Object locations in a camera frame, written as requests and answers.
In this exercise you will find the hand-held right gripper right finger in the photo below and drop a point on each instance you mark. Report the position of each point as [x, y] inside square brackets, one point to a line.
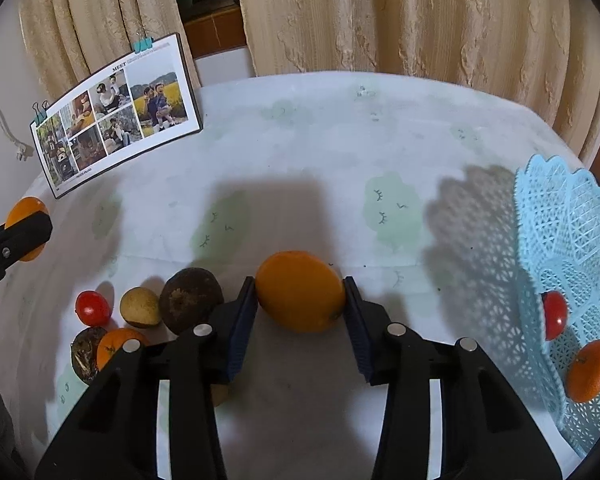
[357, 325]

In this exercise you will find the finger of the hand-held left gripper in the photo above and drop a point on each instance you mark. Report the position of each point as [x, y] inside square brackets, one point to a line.
[25, 237]

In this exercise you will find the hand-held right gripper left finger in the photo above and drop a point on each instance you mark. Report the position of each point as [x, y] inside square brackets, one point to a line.
[242, 325]

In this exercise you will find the small orange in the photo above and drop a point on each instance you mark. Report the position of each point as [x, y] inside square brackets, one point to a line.
[27, 207]

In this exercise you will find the large orange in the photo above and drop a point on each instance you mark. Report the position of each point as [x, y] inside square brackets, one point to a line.
[300, 290]

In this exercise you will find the small mandarin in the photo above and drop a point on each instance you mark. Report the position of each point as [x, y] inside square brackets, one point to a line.
[112, 347]
[590, 370]

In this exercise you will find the light blue lattice basket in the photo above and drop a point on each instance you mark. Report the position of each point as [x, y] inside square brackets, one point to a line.
[570, 220]

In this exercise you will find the dark brown round fruit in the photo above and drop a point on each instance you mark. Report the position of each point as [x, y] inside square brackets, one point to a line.
[187, 300]
[85, 355]

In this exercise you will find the red tomato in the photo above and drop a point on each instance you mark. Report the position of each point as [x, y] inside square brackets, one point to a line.
[92, 307]
[555, 312]

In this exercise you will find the teal binder clip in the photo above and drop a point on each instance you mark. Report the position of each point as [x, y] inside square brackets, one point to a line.
[40, 114]
[142, 46]

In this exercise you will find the photo collage board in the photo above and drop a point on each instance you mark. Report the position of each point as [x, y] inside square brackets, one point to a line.
[120, 110]

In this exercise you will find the white printed tablecloth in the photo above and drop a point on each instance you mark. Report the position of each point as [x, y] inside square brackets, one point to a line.
[330, 160]

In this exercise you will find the beige curtain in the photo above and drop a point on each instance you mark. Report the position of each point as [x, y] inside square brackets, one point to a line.
[95, 20]
[405, 15]

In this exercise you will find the wooden window sill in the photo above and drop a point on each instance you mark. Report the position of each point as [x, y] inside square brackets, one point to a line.
[212, 30]

